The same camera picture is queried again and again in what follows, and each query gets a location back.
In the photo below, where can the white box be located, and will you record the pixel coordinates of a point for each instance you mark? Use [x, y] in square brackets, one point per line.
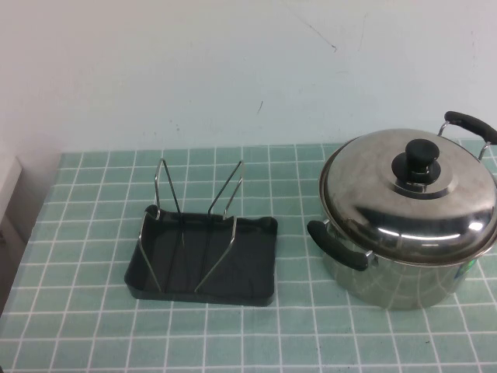
[9, 182]

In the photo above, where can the green white checkered tablecloth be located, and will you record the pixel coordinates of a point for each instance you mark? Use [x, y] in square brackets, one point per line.
[77, 311]

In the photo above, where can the stainless steel pot lid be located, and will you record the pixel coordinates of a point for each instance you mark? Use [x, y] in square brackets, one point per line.
[369, 194]

